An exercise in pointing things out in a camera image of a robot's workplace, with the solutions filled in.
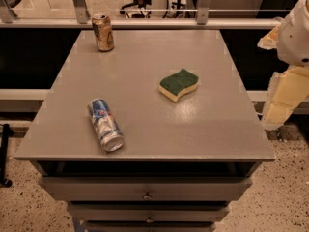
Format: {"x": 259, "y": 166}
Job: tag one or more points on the green and yellow sponge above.
{"x": 178, "y": 84}

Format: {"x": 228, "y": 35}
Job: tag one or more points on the grey drawer cabinet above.
{"x": 211, "y": 132}

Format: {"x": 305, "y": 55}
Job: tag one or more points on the black office chair base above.
{"x": 136, "y": 9}

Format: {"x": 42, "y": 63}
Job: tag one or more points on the middle drawer with knob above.
{"x": 152, "y": 212}

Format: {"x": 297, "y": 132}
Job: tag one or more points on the black stand on floor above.
{"x": 6, "y": 133}

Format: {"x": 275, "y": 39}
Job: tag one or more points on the drawer with knob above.
{"x": 152, "y": 212}
{"x": 145, "y": 189}

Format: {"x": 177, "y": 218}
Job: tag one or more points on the metal window rail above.
{"x": 78, "y": 14}

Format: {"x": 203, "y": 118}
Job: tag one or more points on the orange soda can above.
{"x": 103, "y": 32}

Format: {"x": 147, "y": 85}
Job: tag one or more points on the blue and silver can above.
{"x": 108, "y": 132}

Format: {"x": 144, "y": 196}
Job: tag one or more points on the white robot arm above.
{"x": 293, "y": 37}

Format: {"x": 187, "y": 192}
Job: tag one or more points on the top drawer with knob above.
{"x": 145, "y": 189}

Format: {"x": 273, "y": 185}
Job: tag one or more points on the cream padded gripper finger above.
{"x": 286, "y": 91}
{"x": 269, "y": 41}

